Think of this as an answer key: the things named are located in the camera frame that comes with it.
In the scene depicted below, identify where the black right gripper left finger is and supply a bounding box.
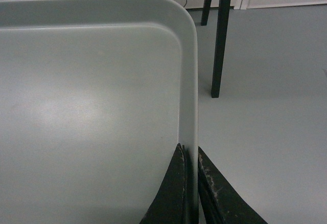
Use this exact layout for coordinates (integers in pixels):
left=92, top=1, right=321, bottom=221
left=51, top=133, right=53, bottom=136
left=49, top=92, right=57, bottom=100
left=140, top=143, right=187, bottom=223

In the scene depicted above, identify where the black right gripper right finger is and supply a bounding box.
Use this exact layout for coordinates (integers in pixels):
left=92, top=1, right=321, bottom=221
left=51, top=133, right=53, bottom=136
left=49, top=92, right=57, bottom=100
left=198, top=147, right=266, bottom=223

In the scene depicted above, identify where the grey rectangular serving tray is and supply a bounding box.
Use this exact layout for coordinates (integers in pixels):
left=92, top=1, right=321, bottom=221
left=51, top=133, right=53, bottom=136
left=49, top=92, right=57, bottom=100
left=1, top=0, right=199, bottom=223

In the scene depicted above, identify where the black table leg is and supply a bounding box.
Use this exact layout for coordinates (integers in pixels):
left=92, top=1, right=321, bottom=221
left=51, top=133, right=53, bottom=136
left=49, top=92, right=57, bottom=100
left=211, top=0, right=231, bottom=98

